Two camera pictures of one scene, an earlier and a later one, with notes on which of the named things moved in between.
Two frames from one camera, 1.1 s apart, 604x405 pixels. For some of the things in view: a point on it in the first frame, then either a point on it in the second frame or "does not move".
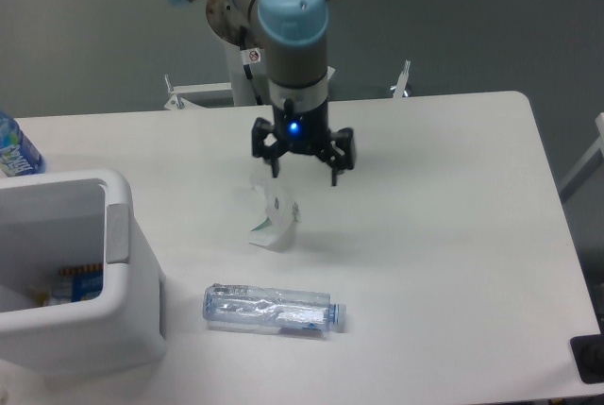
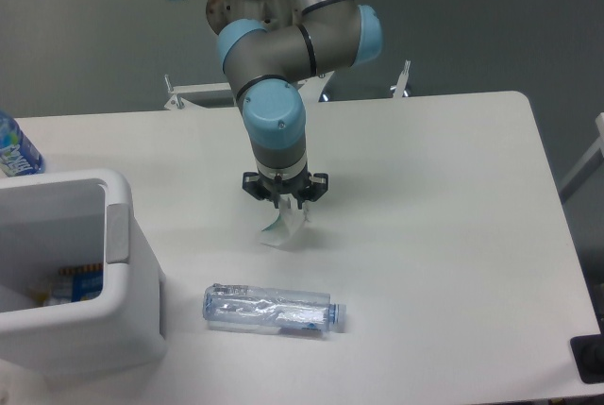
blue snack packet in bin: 77,284 does not move
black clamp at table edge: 588,353 does not move
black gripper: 304,131 to 317,184
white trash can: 72,217 does not move
